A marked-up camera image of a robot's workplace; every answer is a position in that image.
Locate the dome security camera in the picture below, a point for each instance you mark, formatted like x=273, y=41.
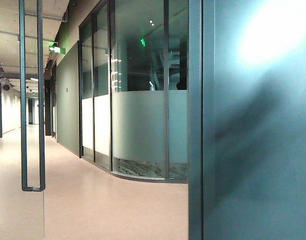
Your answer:
x=6, y=86

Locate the dark-haired person's head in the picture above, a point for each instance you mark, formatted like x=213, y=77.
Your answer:
x=181, y=85

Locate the curved frosted glass partition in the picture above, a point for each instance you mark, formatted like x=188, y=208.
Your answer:
x=138, y=112

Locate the green exit sign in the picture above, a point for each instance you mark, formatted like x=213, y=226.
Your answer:
x=57, y=49

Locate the frameless glass door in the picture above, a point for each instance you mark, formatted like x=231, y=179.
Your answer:
x=8, y=150

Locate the dark metal door frame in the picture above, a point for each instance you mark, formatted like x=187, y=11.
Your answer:
x=196, y=120

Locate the ceiling conduit pipe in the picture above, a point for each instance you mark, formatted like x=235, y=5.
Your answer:
x=43, y=17

